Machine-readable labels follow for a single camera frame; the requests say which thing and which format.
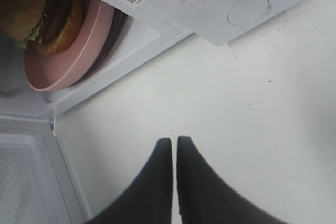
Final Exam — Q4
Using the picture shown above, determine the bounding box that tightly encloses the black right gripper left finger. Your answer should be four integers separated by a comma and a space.
89, 138, 173, 223

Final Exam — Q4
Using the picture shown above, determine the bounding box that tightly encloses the white microwave oven body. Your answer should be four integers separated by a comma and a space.
1, 0, 301, 120

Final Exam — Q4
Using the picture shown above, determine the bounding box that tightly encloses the round white door button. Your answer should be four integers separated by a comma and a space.
227, 0, 272, 26

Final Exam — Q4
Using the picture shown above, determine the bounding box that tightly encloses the glass microwave turntable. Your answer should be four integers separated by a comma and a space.
71, 9, 128, 87

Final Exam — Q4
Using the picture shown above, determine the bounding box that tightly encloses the pink round plate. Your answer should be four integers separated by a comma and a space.
24, 0, 115, 91

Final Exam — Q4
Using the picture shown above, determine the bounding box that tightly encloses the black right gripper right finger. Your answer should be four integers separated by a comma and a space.
177, 136, 265, 223

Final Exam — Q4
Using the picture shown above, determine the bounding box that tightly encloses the burger with lettuce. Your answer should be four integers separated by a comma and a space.
1, 0, 85, 55

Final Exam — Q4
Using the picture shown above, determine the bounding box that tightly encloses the white microwave door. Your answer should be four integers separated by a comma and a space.
1, 114, 89, 223

